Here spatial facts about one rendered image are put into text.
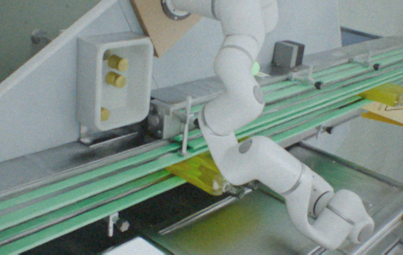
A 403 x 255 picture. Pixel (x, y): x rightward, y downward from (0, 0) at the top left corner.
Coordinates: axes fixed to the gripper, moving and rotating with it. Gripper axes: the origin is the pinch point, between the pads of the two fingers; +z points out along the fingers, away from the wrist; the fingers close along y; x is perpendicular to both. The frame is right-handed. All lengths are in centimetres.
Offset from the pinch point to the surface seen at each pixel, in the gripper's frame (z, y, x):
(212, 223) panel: 4.4, -12.7, 19.7
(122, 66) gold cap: 25, 26, 39
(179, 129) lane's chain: 23.2, 7.4, 21.2
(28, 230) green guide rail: 7, -4, 68
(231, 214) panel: 5.8, -12.7, 12.2
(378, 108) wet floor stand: 171, -73, -276
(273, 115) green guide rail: 25.9, 6.6, -15.9
